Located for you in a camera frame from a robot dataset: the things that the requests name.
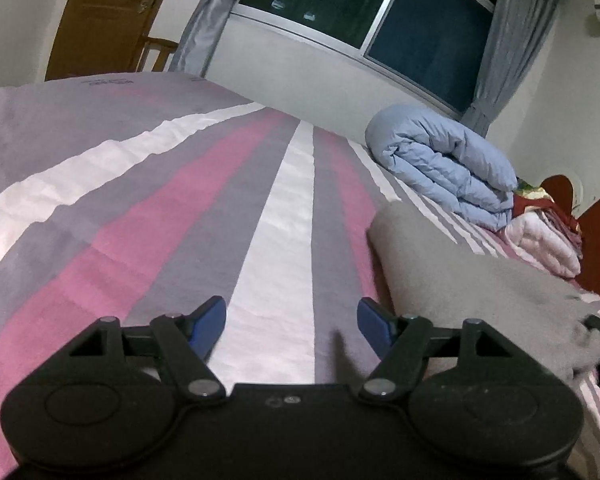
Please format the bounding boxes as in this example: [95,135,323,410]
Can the red patterned blanket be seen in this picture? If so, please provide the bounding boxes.
[510,180,586,261]

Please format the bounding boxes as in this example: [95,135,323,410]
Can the wooden chair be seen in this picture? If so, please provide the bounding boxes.
[137,35,178,73]

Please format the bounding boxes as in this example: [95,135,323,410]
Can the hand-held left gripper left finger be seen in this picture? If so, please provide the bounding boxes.
[69,295,228,402]

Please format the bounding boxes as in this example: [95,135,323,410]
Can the grey curtain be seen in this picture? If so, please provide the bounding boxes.
[167,0,266,78]
[460,0,568,136]

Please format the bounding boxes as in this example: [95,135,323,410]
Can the folded pink quilt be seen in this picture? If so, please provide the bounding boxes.
[504,212,583,278]

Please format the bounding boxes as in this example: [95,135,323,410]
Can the dark sliding window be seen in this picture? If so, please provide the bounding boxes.
[227,0,511,116]

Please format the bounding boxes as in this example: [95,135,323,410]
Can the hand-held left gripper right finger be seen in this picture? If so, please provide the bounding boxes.
[356,297,516,403]

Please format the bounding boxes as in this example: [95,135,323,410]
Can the pink grey striped bed sheet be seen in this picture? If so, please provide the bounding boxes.
[0,71,600,480]

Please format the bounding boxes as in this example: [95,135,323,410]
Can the brown wooden door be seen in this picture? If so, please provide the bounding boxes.
[45,0,183,81]

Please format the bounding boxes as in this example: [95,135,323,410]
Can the folded light blue duvet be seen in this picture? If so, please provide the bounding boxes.
[365,104,518,231]

